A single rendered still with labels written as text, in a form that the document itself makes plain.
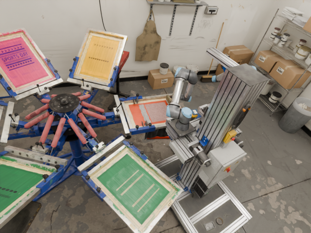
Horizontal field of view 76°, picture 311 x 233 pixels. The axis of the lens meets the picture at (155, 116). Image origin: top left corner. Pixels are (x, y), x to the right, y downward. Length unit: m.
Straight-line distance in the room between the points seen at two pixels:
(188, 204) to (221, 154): 1.03
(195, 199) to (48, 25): 3.58
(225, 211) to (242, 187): 0.70
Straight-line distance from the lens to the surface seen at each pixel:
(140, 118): 2.56
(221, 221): 2.98
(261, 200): 3.65
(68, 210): 3.05
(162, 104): 2.81
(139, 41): 4.26
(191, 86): 2.23
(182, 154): 2.05
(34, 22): 4.05
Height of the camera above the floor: 2.81
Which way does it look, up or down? 45 degrees down
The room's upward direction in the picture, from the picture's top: 11 degrees clockwise
